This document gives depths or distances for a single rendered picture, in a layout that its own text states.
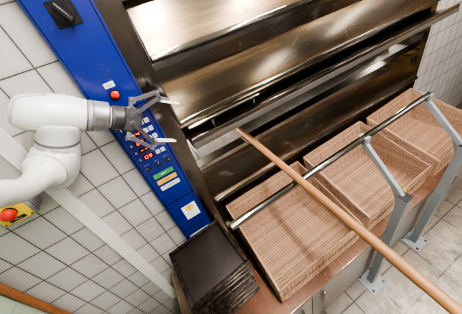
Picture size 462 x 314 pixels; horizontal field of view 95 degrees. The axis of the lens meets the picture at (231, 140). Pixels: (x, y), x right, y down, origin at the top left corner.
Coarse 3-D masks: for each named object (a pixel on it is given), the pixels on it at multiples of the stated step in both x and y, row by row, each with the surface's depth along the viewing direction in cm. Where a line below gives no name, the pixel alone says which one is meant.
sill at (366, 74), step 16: (416, 48) 152; (384, 64) 143; (352, 80) 136; (320, 96) 130; (336, 96) 132; (288, 112) 125; (304, 112) 124; (256, 128) 119; (272, 128) 118; (240, 144) 112; (208, 160) 108
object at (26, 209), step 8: (32, 200) 71; (40, 200) 75; (8, 208) 66; (16, 208) 67; (24, 208) 68; (32, 208) 70; (16, 216) 68; (24, 216) 69; (0, 224) 67; (8, 224) 68
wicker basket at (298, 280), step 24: (264, 192) 132; (264, 216) 137; (288, 216) 137; (312, 216) 134; (336, 216) 127; (264, 240) 129; (288, 240) 125; (312, 240) 122; (336, 240) 119; (264, 264) 118; (288, 264) 116; (312, 264) 100; (288, 288) 96
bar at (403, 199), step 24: (432, 96) 108; (384, 120) 101; (456, 144) 108; (312, 168) 88; (384, 168) 95; (456, 168) 112; (288, 192) 84; (240, 216) 79; (384, 240) 115; (408, 240) 161
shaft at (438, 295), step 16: (240, 128) 118; (256, 144) 104; (272, 160) 94; (320, 192) 75; (336, 208) 69; (352, 224) 65; (368, 240) 60; (384, 256) 57; (400, 256) 56; (416, 272) 52; (432, 288) 49; (448, 304) 47
